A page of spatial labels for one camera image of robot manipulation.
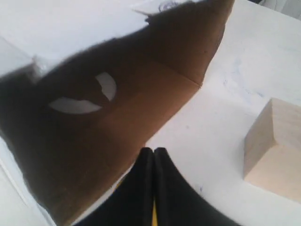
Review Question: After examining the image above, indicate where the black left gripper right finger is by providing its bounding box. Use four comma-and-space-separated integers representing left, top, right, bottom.
153, 147, 239, 226

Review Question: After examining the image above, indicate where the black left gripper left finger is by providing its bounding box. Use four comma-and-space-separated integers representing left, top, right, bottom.
76, 147, 154, 226

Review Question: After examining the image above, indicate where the yellow tennis ball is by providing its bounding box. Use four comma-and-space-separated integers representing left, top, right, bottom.
112, 180, 158, 226

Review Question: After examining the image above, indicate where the light wooden cube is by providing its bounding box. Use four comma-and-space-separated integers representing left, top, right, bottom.
244, 98, 301, 202

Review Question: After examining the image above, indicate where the blue white cardboard box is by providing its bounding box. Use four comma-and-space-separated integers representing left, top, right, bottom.
0, 0, 234, 226

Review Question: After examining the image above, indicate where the white backdrop curtain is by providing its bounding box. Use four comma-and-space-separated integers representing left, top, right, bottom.
250, 0, 301, 20

